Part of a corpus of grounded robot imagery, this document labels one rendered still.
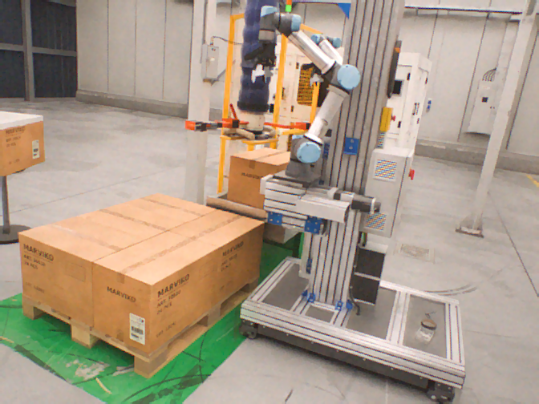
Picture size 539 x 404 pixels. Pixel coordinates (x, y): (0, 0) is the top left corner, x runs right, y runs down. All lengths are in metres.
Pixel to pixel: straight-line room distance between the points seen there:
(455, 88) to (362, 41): 9.22
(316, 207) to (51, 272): 1.52
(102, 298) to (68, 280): 0.26
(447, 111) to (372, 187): 9.24
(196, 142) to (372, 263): 2.25
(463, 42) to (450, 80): 0.88
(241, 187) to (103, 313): 1.39
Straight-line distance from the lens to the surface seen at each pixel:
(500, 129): 5.48
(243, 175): 3.20
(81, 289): 2.53
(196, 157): 4.22
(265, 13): 2.15
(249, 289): 3.14
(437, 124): 11.59
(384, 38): 2.41
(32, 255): 2.77
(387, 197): 2.41
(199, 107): 4.14
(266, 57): 2.13
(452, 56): 11.60
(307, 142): 2.19
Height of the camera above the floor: 1.57
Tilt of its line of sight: 17 degrees down
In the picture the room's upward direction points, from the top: 6 degrees clockwise
